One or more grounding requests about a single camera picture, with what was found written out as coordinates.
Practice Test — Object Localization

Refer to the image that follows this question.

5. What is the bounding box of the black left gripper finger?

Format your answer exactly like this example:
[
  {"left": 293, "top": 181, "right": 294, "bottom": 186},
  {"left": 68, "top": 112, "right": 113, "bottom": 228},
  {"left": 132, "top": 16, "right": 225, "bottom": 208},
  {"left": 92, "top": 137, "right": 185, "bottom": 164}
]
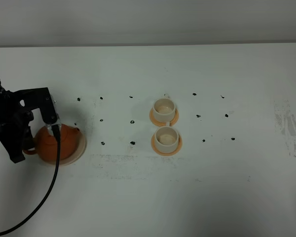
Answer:
[{"left": 0, "top": 125, "right": 32, "bottom": 163}]

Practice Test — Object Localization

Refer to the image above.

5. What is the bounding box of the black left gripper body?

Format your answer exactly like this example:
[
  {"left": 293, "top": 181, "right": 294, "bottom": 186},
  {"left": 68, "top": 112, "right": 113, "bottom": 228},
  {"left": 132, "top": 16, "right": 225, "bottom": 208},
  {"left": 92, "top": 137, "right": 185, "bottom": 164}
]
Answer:
[{"left": 0, "top": 88, "right": 34, "bottom": 138}]

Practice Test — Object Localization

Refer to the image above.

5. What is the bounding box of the brown clay teapot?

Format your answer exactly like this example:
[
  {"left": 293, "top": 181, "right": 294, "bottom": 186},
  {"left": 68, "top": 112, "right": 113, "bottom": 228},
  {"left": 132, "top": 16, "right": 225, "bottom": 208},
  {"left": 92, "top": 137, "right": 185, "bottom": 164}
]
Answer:
[{"left": 23, "top": 124, "right": 82, "bottom": 162}]

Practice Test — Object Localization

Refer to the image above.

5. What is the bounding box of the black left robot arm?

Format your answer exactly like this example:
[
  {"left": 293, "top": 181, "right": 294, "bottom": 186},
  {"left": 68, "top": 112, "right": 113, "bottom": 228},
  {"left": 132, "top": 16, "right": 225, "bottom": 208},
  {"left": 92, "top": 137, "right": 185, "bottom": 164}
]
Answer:
[{"left": 0, "top": 82, "right": 34, "bottom": 163}]

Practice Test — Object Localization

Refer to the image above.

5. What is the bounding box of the beige round teapot saucer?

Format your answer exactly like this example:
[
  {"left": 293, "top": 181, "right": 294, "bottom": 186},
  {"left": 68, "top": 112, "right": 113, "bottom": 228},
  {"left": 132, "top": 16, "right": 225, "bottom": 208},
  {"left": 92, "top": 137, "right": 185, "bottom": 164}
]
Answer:
[{"left": 46, "top": 132, "right": 87, "bottom": 166}]

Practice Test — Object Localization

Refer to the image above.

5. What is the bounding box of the far orange cup saucer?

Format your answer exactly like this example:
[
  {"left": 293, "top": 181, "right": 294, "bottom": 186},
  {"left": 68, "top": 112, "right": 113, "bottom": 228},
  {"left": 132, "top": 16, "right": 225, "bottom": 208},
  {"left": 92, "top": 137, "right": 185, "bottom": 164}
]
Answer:
[{"left": 149, "top": 109, "right": 179, "bottom": 127}]

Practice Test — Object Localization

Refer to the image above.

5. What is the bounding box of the orange cup saucer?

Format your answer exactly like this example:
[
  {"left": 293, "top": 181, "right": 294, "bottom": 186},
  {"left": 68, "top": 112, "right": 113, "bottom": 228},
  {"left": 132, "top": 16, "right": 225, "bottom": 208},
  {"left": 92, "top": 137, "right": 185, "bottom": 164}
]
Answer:
[
  {"left": 151, "top": 134, "right": 183, "bottom": 156},
  {"left": 149, "top": 109, "right": 179, "bottom": 127}
]

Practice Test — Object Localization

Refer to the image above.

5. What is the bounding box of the near white teacup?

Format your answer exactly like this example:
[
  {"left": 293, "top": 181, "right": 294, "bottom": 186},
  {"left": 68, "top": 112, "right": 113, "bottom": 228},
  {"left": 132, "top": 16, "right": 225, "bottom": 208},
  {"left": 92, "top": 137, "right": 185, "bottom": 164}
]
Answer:
[{"left": 154, "top": 122, "right": 179, "bottom": 154}]

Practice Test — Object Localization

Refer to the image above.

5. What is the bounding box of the white teacup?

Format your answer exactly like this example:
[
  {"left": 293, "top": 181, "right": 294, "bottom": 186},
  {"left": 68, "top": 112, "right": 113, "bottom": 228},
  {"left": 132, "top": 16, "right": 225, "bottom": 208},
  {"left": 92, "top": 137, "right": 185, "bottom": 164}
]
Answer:
[
  {"left": 152, "top": 94, "right": 176, "bottom": 123},
  {"left": 154, "top": 122, "right": 179, "bottom": 154}
]

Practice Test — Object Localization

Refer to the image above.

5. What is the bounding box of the far white teacup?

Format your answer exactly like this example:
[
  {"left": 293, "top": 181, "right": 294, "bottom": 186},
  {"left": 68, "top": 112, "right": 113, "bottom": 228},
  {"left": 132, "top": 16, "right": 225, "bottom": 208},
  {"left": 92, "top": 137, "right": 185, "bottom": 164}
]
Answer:
[{"left": 152, "top": 94, "right": 176, "bottom": 123}]

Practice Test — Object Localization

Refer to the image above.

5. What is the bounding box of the near orange cup saucer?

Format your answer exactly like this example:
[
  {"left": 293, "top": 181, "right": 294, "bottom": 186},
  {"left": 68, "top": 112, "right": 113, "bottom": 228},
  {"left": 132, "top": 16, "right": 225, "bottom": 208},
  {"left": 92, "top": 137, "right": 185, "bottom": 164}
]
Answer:
[{"left": 151, "top": 134, "right": 183, "bottom": 156}]

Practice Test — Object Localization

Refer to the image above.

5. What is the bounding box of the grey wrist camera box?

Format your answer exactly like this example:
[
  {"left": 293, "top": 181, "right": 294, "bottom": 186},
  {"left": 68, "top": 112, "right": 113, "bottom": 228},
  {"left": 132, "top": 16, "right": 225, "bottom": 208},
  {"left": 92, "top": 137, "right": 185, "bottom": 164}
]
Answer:
[{"left": 13, "top": 87, "right": 61, "bottom": 136}]

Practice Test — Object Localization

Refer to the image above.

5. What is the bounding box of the black camera cable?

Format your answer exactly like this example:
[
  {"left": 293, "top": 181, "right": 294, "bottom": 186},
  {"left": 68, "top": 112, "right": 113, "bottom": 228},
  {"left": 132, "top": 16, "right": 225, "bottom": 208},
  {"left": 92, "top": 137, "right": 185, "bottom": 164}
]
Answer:
[{"left": 0, "top": 124, "right": 62, "bottom": 237}]

